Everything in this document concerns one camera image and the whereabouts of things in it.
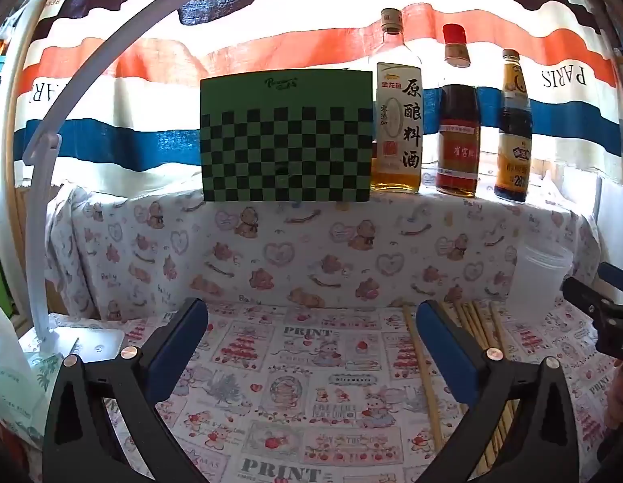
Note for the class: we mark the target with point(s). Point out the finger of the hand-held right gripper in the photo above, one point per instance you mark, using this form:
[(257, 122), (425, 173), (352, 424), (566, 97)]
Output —
[(588, 297), (618, 279)]

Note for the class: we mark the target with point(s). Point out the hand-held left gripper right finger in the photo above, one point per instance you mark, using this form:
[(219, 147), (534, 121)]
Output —
[(442, 352)]

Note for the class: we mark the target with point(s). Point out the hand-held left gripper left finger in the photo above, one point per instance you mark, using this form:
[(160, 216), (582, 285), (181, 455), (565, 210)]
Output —
[(180, 347)]

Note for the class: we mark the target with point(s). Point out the bamboo chopstick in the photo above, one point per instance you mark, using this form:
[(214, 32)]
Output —
[(422, 377)]

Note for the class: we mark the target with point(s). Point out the row of bamboo chopsticks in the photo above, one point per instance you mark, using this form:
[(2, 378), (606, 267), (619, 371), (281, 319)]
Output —
[(465, 317)]

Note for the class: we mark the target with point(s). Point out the translucent plastic cup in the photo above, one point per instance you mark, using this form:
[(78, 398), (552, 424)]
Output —
[(540, 281)]

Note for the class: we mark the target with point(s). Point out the person's right hand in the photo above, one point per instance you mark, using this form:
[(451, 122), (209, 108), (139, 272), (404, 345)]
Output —
[(622, 395)]

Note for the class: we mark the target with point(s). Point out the printed tablecloth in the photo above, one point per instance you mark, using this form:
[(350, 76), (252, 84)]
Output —
[(301, 377)]

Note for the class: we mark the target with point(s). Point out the bear print cloth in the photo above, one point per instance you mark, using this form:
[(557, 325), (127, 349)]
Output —
[(301, 251)]

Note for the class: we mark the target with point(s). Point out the dark soy sauce bottle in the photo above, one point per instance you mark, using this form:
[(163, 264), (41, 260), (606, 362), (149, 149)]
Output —
[(513, 151)]

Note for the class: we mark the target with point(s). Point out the green leaf-print plastic bag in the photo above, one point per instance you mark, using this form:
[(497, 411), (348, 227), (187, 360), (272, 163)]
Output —
[(14, 387)]

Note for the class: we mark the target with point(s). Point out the white desk lamp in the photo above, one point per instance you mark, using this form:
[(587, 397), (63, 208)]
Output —
[(40, 211)]

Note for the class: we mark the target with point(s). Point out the red-capped vinegar bottle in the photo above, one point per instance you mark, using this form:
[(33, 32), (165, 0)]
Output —
[(458, 146)]

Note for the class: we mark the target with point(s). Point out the clear cooking wine bottle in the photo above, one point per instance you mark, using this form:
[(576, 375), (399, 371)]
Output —
[(397, 126)]

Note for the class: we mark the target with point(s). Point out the green checkered board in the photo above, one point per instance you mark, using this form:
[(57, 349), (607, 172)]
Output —
[(286, 136)]

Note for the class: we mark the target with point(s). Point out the white pole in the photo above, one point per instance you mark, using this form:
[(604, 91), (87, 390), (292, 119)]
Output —
[(4, 186)]

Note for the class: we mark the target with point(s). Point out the striped cloth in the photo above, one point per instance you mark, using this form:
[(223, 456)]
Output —
[(301, 25)]

